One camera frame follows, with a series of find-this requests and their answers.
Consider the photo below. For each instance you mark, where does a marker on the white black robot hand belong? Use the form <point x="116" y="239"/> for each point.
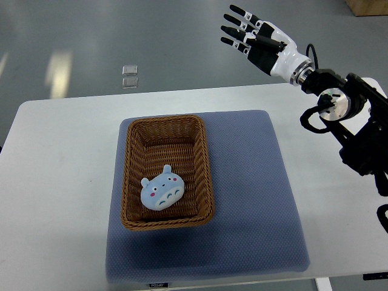
<point x="269" y="48"/>

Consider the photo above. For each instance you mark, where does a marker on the blue plush toy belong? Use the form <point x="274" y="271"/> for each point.
<point x="162" y="191"/>

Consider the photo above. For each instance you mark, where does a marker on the upper metal floor plate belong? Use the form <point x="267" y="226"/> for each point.
<point x="129" y="70"/>

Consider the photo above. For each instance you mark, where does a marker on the metal floor plate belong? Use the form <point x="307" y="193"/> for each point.
<point x="129" y="70"/>
<point x="130" y="82"/>

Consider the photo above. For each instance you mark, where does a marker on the brown wicker basket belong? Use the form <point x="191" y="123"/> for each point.
<point x="181" y="142"/>

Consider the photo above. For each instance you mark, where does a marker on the wooden box corner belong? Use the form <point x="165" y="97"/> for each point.
<point x="368" y="7"/>

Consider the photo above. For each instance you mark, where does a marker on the lower metal floor plate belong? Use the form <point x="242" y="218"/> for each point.
<point x="130" y="82"/>

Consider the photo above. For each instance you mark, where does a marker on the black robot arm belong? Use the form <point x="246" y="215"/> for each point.
<point x="353" y="111"/>

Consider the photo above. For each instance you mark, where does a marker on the blue-grey cushion mat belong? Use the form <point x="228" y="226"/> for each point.
<point x="256" y="228"/>

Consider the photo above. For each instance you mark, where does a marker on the white table leg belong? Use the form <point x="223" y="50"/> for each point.
<point x="323" y="284"/>

